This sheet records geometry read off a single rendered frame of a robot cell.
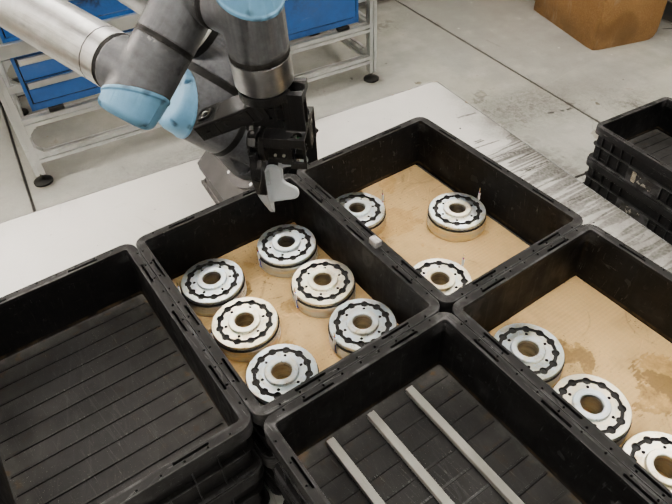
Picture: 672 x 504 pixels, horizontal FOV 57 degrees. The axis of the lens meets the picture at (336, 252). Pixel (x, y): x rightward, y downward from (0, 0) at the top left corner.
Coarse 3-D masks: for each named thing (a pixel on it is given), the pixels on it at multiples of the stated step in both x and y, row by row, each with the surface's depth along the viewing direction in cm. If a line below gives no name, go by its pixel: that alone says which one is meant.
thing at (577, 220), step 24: (408, 120) 119; (360, 144) 114; (456, 144) 113; (312, 168) 110; (504, 168) 107; (528, 192) 103; (576, 216) 97; (552, 240) 94; (408, 264) 91; (504, 264) 90; (432, 288) 87
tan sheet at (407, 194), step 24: (408, 168) 125; (384, 192) 120; (408, 192) 119; (432, 192) 119; (408, 216) 114; (384, 240) 110; (408, 240) 110; (432, 240) 109; (480, 240) 109; (504, 240) 109; (480, 264) 105
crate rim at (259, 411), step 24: (312, 192) 104; (192, 216) 101; (336, 216) 100; (144, 240) 97; (360, 240) 95; (384, 264) 92; (168, 288) 90; (192, 312) 86; (432, 312) 84; (384, 336) 82; (216, 360) 80; (240, 384) 77; (312, 384) 77; (264, 408) 74
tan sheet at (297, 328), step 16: (256, 240) 111; (224, 256) 108; (240, 256) 108; (256, 256) 108; (320, 256) 107; (256, 272) 105; (256, 288) 102; (272, 288) 102; (288, 288) 102; (272, 304) 100; (288, 304) 100; (208, 320) 98; (288, 320) 97; (304, 320) 97; (320, 320) 97; (288, 336) 95; (304, 336) 95; (320, 336) 95; (320, 352) 92; (240, 368) 91; (320, 368) 90
